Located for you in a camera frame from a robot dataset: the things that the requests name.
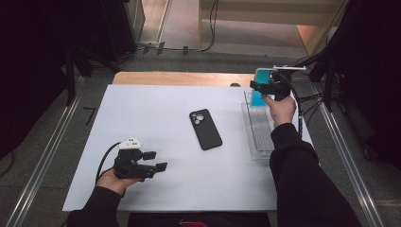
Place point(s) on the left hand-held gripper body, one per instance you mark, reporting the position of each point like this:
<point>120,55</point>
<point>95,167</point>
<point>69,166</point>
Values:
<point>129,165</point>

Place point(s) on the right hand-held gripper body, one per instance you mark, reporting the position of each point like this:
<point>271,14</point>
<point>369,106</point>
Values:
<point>280,85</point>

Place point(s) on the blue phone case pink rim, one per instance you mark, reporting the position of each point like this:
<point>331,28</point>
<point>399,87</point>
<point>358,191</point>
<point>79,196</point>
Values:
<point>261,75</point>

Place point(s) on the clear plastic tray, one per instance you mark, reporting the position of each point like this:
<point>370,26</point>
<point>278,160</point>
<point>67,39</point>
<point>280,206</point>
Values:
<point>260,126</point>

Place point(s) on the black phone case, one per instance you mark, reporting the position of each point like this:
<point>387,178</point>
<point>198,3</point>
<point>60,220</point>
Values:
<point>206,130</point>

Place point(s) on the person's left hand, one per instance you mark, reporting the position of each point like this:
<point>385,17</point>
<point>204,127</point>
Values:
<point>112,183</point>

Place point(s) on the person's right hand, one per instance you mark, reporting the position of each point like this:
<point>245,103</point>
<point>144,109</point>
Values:
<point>282,110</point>

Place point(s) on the white board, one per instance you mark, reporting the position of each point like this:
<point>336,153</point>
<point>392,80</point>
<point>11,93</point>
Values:
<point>142,110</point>

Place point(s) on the black stand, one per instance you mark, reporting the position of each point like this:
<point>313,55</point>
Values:
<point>329,82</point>
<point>71,82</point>

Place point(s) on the person's dark clothing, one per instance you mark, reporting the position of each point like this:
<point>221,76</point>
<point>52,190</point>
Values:
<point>164,220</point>

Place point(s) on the wooden table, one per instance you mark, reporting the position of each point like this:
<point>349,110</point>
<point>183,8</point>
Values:
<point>189,78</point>

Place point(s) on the light wooden cabinet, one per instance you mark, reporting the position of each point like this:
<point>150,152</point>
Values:
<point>268,12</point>

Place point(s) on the black curtain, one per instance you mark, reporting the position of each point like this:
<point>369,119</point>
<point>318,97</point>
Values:
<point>369,63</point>
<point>34,63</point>

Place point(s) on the metal floor rail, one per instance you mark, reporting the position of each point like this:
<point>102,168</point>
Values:
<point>350,164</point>
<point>47,157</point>

